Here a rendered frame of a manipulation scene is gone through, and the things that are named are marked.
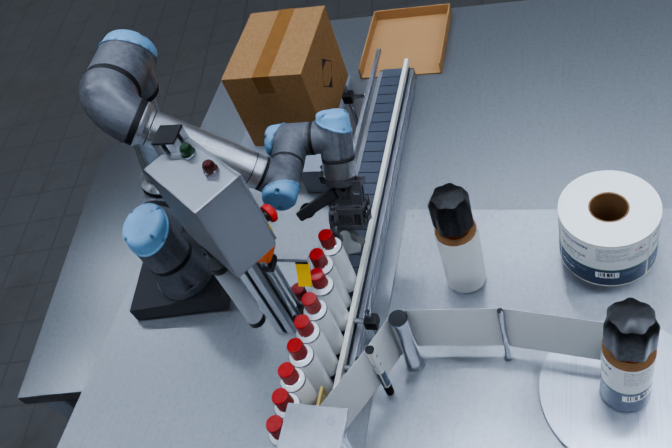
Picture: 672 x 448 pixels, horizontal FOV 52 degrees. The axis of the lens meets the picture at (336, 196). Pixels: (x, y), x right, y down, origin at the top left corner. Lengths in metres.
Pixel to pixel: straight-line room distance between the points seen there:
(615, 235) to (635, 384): 0.31
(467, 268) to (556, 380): 0.28
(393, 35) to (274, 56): 0.55
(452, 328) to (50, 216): 2.70
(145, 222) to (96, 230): 0.53
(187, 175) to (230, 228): 0.11
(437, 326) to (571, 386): 0.28
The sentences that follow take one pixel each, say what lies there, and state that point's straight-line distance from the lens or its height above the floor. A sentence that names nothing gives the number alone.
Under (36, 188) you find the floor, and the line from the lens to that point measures 3.99.
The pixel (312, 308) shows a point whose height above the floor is 1.07.
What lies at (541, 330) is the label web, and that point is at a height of 1.00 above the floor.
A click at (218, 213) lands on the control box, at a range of 1.12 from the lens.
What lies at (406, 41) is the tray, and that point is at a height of 0.83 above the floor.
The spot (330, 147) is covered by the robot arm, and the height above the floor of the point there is 1.20.
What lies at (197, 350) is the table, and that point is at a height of 0.83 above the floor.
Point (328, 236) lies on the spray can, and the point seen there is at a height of 1.08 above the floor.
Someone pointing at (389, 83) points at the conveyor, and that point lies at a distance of 2.10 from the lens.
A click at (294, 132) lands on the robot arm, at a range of 1.51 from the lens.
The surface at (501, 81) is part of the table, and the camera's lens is 2.10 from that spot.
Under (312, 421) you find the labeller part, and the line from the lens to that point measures 1.22.
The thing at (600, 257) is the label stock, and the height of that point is 0.99.
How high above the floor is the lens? 2.22
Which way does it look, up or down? 47 degrees down
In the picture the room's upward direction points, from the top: 23 degrees counter-clockwise
